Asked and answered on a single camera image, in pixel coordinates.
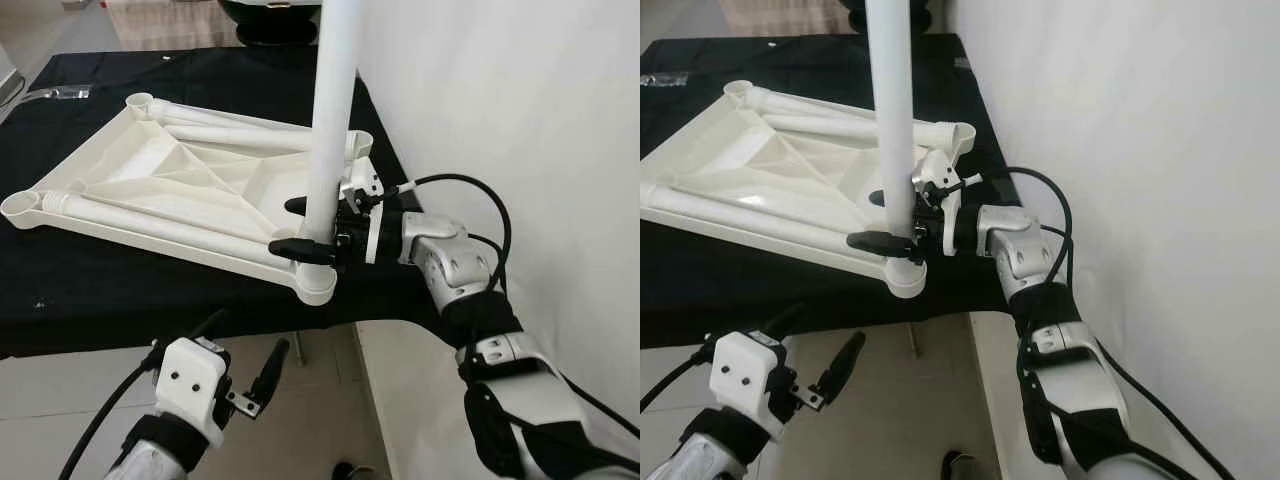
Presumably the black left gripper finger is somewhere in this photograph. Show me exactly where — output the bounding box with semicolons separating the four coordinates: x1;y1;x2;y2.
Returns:
247;338;291;413
760;302;806;336
190;308;231;341
812;331;867;406

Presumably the white plastic table leg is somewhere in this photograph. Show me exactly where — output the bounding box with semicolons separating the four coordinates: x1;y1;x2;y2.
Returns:
150;100;321;136
300;0;365;263
45;190;301;271
640;185;891;266
750;88;881;119
770;112;956;151
863;0;921;259
165;122;359;161

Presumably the black tablecloth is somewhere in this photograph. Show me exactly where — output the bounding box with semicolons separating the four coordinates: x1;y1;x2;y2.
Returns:
640;33;1066;349
0;45;471;359

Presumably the white plastic table top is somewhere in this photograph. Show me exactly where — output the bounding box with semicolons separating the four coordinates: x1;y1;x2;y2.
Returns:
0;92;376;306
640;80;979;301

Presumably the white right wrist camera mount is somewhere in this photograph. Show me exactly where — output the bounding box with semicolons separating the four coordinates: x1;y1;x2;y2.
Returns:
338;165;406;266
912;150;981;256

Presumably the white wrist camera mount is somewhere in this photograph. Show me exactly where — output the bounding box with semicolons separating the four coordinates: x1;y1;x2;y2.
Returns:
338;165;406;266
912;150;981;256
155;337;233;448
710;330;791;441

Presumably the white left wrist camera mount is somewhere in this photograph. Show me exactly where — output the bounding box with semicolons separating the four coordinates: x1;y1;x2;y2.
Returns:
155;337;233;448
710;330;791;441

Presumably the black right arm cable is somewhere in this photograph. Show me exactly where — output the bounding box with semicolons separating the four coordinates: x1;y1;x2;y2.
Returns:
960;165;1241;480
385;173;641;441

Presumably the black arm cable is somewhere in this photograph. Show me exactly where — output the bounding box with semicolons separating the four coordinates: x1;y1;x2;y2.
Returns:
640;340;721;411
55;350;166;480
385;173;641;441
960;165;1241;480

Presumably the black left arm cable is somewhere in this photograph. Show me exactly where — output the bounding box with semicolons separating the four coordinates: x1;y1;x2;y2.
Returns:
640;340;721;411
55;350;166;480

